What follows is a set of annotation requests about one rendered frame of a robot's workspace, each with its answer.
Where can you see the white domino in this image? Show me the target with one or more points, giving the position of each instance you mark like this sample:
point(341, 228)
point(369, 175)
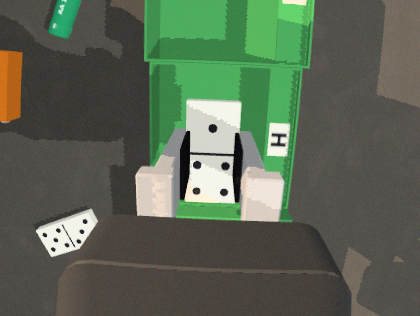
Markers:
point(67, 234)
point(212, 125)

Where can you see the green aa battery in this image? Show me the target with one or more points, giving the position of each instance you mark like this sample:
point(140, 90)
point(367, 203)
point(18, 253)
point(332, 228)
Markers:
point(63, 18)

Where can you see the orange nine-volt battery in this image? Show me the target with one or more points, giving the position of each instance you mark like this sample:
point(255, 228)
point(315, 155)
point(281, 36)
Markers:
point(10, 85)

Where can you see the green rack of bins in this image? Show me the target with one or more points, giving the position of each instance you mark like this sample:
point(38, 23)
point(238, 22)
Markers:
point(209, 32)

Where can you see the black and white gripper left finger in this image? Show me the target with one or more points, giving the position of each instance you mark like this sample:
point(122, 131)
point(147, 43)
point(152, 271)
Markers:
point(159, 188)

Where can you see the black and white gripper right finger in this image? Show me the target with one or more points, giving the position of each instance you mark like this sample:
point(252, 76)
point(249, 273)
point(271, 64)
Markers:
point(259, 192)

